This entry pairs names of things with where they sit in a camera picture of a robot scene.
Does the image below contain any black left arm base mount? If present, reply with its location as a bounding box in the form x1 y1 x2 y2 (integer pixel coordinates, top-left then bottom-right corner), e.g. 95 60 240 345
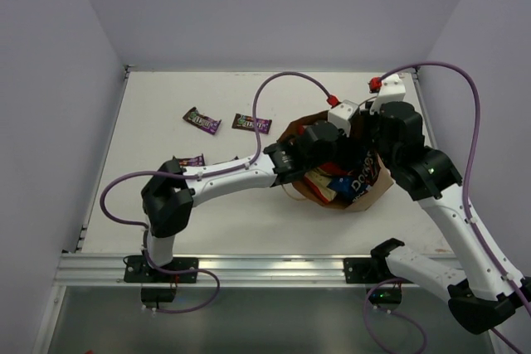
123 255 197 308

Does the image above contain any aluminium front rail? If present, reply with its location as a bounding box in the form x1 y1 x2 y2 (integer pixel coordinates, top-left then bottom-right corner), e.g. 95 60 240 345
53 254 346 288

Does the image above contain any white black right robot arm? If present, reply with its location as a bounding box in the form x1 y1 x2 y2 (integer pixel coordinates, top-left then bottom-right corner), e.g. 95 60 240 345
360 101 530 334

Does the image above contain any brown m&m's packet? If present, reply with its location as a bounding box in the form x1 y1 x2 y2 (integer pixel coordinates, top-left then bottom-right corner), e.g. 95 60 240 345
178 154 206 167
183 107 222 135
212 156 240 165
231 113 272 134

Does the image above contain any brown M&M's packet front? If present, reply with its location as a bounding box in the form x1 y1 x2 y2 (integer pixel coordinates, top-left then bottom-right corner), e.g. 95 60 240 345
178 154 206 167

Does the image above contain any blue snack packet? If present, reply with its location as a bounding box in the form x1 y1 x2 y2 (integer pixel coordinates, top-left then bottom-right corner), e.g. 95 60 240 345
327 151 381 202

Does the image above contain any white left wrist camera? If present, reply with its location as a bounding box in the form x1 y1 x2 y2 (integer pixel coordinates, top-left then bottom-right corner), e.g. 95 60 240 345
327 100 359 138

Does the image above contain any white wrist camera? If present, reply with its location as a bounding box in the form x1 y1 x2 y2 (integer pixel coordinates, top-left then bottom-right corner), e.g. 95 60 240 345
368 74 406 114
327 100 359 138

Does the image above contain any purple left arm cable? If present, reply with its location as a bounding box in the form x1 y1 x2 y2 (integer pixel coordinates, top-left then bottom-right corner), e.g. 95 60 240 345
100 71 339 268

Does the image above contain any brown paper bag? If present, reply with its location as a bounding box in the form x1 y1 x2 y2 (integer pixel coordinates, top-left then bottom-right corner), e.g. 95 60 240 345
291 121 393 212

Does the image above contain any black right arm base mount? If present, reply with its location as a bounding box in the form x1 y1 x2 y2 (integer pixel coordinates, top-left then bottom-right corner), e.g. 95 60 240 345
343 238 405 309

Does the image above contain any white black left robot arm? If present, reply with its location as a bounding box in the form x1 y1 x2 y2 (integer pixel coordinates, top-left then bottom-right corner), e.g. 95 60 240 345
141 121 367 282

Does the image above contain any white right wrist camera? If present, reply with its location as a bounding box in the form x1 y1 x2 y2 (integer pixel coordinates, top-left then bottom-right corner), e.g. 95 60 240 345
368 74 406 114

